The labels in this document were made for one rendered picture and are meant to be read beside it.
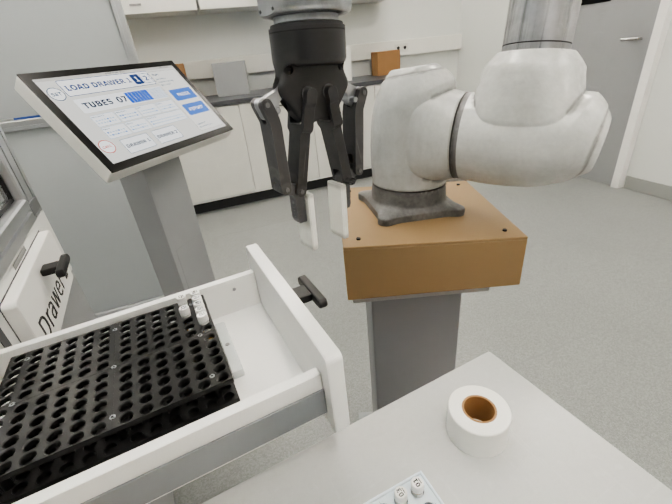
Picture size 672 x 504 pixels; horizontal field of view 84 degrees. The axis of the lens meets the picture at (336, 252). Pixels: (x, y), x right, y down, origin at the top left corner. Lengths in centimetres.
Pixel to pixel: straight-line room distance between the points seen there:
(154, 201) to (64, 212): 92
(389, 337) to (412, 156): 42
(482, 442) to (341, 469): 16
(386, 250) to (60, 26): 172
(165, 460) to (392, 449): 25
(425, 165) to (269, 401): 49
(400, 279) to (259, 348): 30
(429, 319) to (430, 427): 40
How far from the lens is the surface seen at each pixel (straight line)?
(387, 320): 86
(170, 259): 142
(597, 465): 55
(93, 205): 217
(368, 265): 68
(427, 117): 70
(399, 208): 75
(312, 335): 39
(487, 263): 73
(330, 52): 39
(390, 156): 73
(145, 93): 137
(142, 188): 134
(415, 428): 52
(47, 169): 216
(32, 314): 69
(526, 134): 66
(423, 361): 96
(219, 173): 341
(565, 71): 68
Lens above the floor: 118
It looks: 29 degrees down
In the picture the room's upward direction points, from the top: 6 degrees counter-clockwise
